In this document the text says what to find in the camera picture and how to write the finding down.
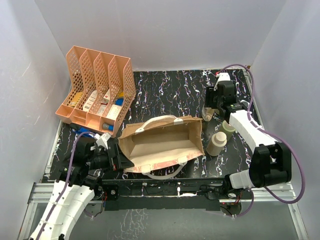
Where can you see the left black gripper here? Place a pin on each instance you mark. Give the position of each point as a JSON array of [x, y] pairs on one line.
[[112, 163]]

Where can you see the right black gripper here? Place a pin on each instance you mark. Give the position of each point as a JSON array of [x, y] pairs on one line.
[[210, 92]]

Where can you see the small clear bottle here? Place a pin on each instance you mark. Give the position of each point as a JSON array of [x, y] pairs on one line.
[[207, 113]]

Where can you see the beige bottle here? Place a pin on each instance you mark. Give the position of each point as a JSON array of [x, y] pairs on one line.
[[216, 143], [227, 129]]

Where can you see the brown canvas tote bag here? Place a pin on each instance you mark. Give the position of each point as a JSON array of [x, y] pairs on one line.
[[160, 147]]

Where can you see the white bottle with black cap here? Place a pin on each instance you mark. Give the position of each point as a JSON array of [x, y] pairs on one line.
[[246, 103]]

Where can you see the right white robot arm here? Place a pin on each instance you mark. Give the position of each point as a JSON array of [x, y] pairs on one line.
[[271, 161]]

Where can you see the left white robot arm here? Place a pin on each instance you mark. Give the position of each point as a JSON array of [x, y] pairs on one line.
[[75, 187]]

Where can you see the grey blue cylinder item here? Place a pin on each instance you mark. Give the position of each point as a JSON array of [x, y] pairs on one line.
[[108, 127]]

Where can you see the blue white small box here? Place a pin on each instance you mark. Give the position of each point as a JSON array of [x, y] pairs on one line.
[[78, 129]]

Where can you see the blue yellow item in organizer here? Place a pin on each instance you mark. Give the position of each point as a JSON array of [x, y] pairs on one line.
[[120, 99]]

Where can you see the white red box in organizer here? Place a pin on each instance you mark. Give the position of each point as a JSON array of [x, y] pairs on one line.
[[106, 98]]

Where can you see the pink plastic file organizer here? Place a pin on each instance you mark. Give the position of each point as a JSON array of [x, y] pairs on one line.
[[91, 70]]

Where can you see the yellow box in organizer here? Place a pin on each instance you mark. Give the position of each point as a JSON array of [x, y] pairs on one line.
[[76, 99]]

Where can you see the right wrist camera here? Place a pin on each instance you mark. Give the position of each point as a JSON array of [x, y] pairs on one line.
[[222, 76]]

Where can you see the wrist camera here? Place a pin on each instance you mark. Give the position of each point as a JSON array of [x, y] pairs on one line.
[[102, 140], [222, 76]]

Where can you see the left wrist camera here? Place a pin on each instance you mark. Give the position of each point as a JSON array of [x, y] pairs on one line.
[[102, 140]]

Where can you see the black front rail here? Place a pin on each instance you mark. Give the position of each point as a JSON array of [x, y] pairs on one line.
[[168, 194]]

